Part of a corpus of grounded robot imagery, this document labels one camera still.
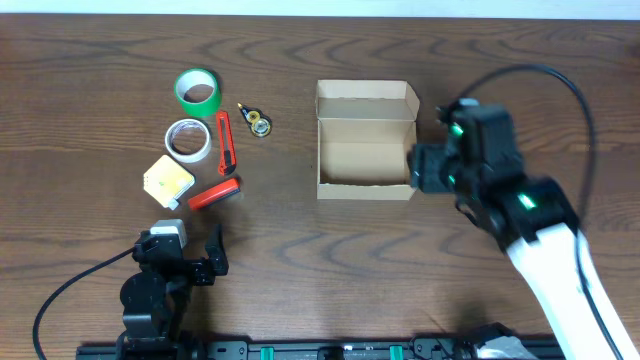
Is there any red black stapler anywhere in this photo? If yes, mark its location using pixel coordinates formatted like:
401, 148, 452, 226
188, 178, 240, 211

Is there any yellow sticky note pad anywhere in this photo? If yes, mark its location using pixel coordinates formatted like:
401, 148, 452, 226
143, 155, 195, 210

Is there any red utility knife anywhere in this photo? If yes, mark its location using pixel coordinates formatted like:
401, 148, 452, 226
215, 111, 237, 176

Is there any white tape roll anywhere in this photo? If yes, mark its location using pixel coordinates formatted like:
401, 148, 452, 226
164, 118, 212, 164

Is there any brown cardboard box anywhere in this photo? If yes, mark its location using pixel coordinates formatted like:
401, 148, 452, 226
316, 80, 420, 201

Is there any green tape roll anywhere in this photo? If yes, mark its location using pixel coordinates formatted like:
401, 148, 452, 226
174, 68, 221, 117

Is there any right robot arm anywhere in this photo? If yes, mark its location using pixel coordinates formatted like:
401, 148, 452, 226
408, 98, 639, 359

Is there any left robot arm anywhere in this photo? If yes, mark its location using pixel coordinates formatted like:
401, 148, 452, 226
115, 219, 229, 360

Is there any correction tape dispenser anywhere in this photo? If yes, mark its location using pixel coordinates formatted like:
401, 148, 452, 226
238, 103, 272, 138

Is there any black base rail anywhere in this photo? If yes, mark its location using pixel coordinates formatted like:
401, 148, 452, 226
75, 339, 566, 360

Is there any right black cable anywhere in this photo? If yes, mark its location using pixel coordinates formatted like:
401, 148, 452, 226
457, 63, 614, 360

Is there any black cable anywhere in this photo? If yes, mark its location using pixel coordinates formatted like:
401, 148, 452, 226
457, 63, 614, 360
32, 246, 137, 360

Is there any left black cable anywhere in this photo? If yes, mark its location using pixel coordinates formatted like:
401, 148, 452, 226
32, 246, 137, 360

